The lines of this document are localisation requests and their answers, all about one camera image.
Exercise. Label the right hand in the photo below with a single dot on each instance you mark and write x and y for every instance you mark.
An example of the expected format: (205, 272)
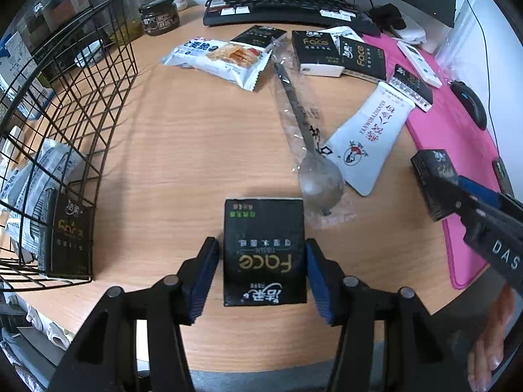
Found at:
(487, 352)

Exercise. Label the black wire basket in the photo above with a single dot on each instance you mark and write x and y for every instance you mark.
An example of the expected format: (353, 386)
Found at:
(60, 106)

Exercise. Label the white blue carton box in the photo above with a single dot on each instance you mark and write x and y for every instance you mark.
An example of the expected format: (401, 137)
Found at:
(17, 65)

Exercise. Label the cracker snack packet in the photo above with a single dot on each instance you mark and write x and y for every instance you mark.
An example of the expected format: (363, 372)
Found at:
(239, 64)

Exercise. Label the white remote control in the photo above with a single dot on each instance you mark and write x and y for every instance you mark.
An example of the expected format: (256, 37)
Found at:
(423, 69)

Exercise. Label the dark glass jar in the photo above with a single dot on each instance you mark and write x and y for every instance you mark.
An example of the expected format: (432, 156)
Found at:
(159, 17)

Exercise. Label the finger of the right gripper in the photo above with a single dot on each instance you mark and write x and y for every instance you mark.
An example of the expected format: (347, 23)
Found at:
(445, 197)
(502, 202)

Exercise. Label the pink desk mat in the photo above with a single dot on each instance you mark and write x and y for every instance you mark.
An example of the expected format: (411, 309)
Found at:
(401, 244)

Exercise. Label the clear plastic wrapper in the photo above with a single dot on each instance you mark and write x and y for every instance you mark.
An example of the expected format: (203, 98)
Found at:
(454, 41)

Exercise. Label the small ceramic bowl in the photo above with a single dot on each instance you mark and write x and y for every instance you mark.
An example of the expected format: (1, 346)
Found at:
(90, 55)

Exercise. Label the white red logo sachet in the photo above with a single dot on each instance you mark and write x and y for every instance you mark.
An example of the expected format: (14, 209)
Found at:
(360, 147)

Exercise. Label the white power adapter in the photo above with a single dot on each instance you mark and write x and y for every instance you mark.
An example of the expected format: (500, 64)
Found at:
(389, 18)

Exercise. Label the dark acrylic drawer organizer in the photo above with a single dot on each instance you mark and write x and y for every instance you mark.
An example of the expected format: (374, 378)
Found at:
(53, 4)

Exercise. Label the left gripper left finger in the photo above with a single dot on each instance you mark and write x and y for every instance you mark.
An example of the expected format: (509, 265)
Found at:
(132, 341)

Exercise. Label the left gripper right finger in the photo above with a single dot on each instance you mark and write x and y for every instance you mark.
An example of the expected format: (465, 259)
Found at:
(416, 357)

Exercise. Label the wrapped plastic spoon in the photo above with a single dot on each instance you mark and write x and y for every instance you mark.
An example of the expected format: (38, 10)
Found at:
(323, 190)

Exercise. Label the white printed sachet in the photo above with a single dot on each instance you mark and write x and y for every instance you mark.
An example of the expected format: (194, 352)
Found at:
(23, 193)

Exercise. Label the black mechanical keyboard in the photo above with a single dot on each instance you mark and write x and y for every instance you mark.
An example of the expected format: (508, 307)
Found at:
(324, 13)

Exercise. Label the black computer mouse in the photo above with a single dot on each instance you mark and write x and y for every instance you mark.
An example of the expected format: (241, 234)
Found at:
(471, 102)

